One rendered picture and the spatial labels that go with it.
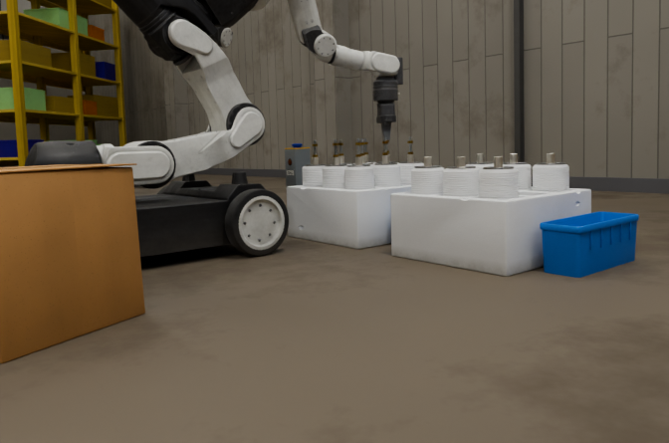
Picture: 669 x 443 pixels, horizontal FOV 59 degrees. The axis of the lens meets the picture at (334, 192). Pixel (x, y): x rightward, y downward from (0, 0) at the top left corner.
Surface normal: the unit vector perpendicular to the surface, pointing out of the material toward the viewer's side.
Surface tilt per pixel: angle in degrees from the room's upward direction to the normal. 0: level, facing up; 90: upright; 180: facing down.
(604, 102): 90
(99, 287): 90
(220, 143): 106
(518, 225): 90
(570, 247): 92
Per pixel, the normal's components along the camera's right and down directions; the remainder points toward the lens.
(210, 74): 0.72, 0.41
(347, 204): -0.79, 0.07
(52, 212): 0.89, -0.01
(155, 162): 0.64, 0.04
